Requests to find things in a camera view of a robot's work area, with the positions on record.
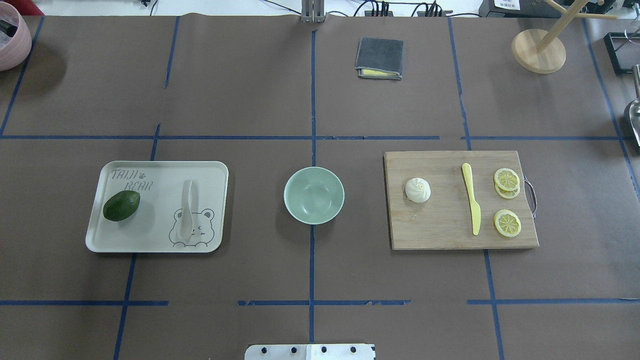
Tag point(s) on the yellow plastic knife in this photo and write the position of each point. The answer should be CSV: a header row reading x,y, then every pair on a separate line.
x,y
475,209

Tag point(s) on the lemon slice beneath upper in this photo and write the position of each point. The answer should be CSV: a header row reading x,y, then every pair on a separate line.
x,y
511,194

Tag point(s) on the white ceramic spoon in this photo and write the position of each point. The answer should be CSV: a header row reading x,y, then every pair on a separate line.
x,y
188,221

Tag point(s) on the pink bowl with ice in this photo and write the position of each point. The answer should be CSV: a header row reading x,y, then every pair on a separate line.
x,y
15,37

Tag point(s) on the green avocado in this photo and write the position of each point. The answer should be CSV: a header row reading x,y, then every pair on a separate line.
x,y
121,206

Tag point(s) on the cream rectangular bear tray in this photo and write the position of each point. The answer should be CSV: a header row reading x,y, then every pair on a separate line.
x,y
153,227

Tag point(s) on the wooden cutting board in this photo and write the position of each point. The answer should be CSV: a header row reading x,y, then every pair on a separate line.
x,y
444,221

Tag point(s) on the white steamed bun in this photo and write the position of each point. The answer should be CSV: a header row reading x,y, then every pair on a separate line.
x,y
417,190

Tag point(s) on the aluminium frame post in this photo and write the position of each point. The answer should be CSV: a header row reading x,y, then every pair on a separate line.
x,y
313,11

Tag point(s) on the folded grey yellow cloth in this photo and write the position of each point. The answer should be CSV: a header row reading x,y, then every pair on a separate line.
x,y
379,58

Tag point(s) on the metal scoop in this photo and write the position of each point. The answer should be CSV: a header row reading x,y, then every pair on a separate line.
x,y
632,111

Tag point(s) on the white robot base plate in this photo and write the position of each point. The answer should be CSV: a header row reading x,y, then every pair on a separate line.
x,y
326,351

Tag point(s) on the wooden mug tree stand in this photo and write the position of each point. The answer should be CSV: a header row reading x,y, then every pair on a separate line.
x,y
540,51

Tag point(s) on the black tray at edge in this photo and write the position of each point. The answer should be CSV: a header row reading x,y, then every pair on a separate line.
x,y
624,54

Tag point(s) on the light green bowl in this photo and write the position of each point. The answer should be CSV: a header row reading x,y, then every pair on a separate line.
x,y
314,195

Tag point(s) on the lower lemon slice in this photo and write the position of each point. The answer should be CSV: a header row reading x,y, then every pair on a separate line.
x,y
507,223

